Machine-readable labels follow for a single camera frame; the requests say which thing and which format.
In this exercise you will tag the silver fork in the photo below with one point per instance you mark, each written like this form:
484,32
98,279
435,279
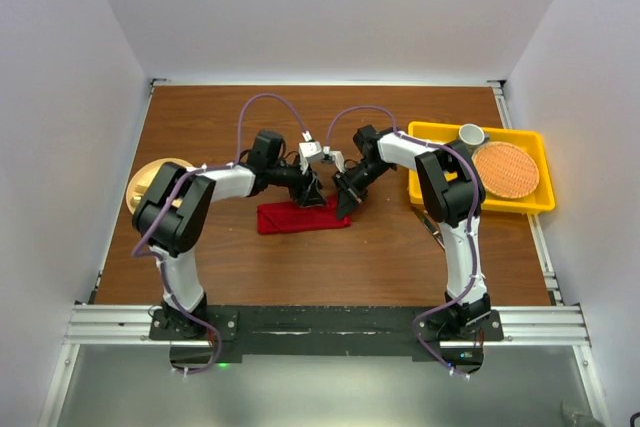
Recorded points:
431,224

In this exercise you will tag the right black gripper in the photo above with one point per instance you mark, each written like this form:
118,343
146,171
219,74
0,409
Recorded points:
346,200

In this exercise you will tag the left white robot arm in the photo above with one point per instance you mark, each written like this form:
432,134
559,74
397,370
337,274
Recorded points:
171,214

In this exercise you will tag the orange woven coaster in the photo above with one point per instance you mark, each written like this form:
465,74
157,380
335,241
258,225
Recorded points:
506,170

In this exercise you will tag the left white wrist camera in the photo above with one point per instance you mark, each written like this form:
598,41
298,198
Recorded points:
309,151

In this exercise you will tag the silver knife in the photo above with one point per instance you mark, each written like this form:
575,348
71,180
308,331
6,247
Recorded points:
419,214

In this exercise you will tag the round wooden plate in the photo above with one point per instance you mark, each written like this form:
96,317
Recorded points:
142,179

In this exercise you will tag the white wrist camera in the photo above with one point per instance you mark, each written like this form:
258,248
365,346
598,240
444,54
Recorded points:
309,151
334,157

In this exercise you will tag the white cup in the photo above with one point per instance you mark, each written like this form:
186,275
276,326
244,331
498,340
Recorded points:
472,135

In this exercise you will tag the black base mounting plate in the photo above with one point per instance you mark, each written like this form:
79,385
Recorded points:
375,331

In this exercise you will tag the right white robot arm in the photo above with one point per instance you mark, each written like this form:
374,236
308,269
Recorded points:
452,194

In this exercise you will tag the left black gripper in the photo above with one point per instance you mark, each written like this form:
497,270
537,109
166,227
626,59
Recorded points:
306,190

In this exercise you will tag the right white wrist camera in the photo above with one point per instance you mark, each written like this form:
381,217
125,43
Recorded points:
334,157

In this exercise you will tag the red cloth napkin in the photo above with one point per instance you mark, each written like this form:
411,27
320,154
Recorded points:
288,217

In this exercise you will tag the yellow plastic tray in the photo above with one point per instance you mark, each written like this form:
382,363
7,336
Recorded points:
542,199

